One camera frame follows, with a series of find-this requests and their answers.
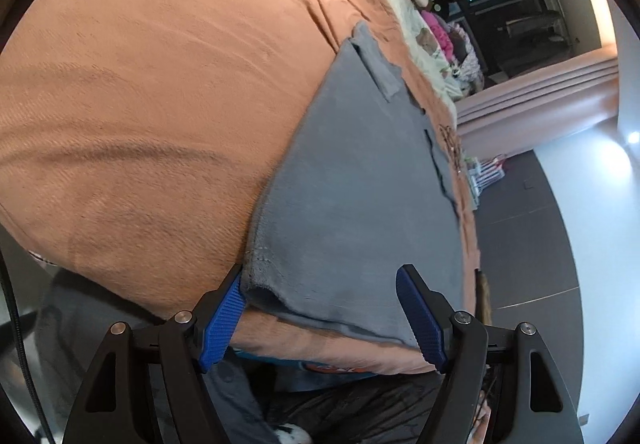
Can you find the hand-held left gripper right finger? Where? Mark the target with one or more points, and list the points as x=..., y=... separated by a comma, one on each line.
x=425, y=319

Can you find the olive folded garment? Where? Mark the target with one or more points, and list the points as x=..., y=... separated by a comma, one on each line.
x=483, y=299

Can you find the white fuzzy slipper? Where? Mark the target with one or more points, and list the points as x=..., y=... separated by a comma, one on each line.
x=292, y=435

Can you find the grey cloth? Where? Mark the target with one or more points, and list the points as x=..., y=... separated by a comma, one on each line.
x=75, y=324

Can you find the grey t-shirt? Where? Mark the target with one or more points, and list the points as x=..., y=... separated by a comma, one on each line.
x=360, y=204

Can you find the orange blanket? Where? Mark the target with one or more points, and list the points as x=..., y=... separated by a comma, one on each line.
x=140, y=124

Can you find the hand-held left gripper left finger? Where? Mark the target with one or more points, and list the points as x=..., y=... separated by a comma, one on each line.
x=220, y=324

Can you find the cream duvet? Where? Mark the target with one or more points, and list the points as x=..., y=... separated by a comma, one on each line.
x=395, y=24

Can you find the pink curtain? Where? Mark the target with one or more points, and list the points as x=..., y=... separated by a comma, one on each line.
x=540, y=94

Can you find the pink garment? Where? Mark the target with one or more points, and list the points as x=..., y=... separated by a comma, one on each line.
x=437, y=31

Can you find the ceiling light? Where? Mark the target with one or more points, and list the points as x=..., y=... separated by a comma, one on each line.
x=631, y=139

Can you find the dark window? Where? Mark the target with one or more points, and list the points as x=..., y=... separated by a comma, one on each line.
x=500, y=14

